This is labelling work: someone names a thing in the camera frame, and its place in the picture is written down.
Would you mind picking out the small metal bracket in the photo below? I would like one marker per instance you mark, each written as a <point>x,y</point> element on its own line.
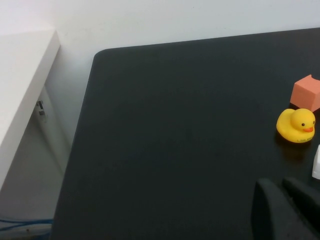
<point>41,111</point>

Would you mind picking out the orange foam cube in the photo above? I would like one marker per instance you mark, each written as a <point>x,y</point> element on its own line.
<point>305,95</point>

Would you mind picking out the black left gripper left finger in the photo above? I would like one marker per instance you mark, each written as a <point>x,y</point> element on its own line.
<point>272,217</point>

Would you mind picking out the white foam cube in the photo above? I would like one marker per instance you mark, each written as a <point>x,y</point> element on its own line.
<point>317,162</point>

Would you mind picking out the white side table slab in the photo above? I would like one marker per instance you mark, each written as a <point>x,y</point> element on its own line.
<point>22,75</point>

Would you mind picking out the yellow rubber duck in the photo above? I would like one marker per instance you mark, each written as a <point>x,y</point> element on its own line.
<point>292,125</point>

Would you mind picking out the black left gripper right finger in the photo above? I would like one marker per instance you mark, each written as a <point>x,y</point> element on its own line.
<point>307,202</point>

